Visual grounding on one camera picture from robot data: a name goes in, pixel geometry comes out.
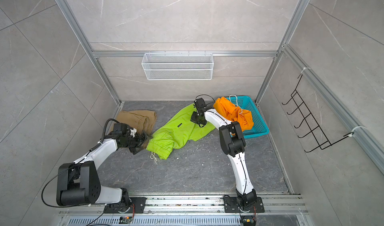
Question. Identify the orange shorts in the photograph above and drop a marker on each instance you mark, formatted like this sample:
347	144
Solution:
234	113

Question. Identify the khaki tan shorts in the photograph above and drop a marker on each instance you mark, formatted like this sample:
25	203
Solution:
142	120

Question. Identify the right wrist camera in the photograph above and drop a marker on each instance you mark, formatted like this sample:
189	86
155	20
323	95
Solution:
200	105

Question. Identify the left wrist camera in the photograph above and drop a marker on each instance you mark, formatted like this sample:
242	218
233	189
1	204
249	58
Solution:
123	130

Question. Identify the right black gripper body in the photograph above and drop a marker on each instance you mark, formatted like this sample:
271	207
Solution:
196	118

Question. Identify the lime green shorts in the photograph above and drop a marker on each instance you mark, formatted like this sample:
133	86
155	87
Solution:
177	132

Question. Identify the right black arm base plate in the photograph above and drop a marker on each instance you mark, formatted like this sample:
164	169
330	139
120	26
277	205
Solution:
238	205

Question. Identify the black wire hook rack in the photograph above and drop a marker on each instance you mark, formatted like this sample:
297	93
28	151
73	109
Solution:
315	129

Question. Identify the white wire mesh basket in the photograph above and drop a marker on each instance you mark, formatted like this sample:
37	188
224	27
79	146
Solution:
178	66

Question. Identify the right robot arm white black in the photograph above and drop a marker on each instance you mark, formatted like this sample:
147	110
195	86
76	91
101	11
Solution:
233	144

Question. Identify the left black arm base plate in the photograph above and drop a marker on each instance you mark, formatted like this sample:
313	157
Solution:
136	204

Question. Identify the teal plastic basket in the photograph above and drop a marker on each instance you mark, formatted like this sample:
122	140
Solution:
260	128

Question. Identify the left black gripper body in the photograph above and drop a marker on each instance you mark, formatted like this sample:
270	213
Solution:
133	143

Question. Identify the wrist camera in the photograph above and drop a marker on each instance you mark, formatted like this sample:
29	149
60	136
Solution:
200	105
123	130

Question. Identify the small green circuit board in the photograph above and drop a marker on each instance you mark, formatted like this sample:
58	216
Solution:
126	220

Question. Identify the aluminium frame rail front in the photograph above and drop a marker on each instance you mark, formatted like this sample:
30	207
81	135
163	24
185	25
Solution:
188	204

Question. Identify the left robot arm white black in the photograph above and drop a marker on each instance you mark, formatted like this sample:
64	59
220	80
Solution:
78	182

